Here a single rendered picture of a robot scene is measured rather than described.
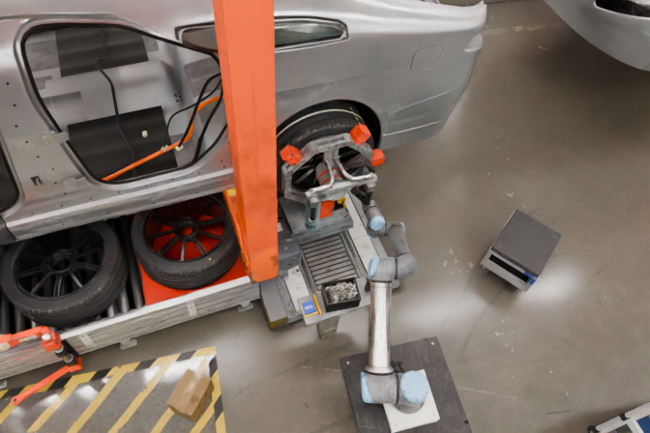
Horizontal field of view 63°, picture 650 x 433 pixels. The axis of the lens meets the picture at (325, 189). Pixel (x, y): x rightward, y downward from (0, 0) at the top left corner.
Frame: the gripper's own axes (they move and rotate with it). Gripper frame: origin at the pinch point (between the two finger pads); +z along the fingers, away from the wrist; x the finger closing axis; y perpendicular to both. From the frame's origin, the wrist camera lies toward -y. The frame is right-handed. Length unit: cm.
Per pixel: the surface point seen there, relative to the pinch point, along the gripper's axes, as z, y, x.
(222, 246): -15, -54, -73
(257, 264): -45, -61, -46
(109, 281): -15, -99, -122
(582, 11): 69, 123, 174
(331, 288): -63, -22, -33
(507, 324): -102, 100, 9
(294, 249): -25, -17, -50
